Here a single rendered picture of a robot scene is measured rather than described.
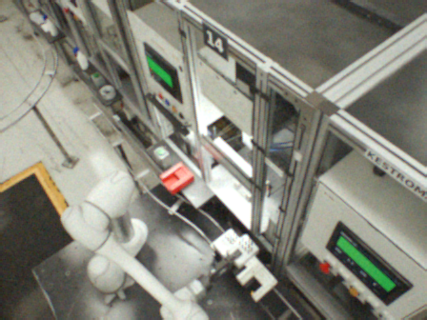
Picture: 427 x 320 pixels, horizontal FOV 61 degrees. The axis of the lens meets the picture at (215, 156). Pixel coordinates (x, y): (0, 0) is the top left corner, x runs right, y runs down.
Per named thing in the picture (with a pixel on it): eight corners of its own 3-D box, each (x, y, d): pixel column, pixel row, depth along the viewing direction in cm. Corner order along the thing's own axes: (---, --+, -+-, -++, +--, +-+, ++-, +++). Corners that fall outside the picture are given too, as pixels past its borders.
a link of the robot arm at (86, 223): (96, 253, 136) (119, 224, 142) (58, 224, 129) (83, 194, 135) (86, 250, 146) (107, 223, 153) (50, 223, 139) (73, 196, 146)
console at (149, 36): (144, 90, 193) (120, 12, 156) (187, 66, 203) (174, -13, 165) (191, 136, 173) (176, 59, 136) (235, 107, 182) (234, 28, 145)
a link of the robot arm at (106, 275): (90, 284, 198) (74, 270, 180) (111, 255, 207) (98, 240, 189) (112, 298, 193) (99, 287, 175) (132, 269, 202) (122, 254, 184)
